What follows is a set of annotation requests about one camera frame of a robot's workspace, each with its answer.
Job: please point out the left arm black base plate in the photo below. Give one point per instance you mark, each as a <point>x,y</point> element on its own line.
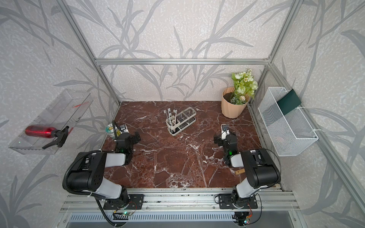
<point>130,202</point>

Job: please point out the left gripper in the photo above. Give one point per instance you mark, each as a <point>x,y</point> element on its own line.
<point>133,137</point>

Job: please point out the white wire mesh basket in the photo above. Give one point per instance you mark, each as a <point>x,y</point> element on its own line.
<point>290,133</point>

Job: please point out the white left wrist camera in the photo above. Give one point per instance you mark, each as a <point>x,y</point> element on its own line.
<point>122,128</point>

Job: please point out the pink toothbrush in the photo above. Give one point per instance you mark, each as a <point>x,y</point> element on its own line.
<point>175,118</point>

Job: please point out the red spray bottle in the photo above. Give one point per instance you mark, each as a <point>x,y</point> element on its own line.
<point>39,131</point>

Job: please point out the dark green card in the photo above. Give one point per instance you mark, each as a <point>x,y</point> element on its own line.
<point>289,102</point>

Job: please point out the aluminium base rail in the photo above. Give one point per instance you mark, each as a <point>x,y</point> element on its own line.
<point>186,199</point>

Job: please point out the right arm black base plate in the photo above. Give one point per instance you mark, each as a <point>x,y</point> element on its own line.
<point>230,201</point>

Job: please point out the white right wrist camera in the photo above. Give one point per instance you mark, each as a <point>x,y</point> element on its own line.
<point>224,131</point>

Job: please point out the green white artificial flowers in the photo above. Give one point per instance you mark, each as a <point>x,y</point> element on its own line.
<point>244,87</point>

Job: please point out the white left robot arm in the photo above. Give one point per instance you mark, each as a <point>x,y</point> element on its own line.
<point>85,176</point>

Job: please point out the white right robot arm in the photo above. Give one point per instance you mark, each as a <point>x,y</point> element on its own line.
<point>260,169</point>

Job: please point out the green yellow label jar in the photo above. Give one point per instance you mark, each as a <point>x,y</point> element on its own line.
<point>112,131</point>

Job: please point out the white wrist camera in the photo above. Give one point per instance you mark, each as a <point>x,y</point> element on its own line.
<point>122,128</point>
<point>224,131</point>

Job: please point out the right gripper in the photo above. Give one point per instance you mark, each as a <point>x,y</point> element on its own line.
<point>218,139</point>

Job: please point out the peach ribbed flower pot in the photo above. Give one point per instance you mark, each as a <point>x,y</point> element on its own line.
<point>229,110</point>

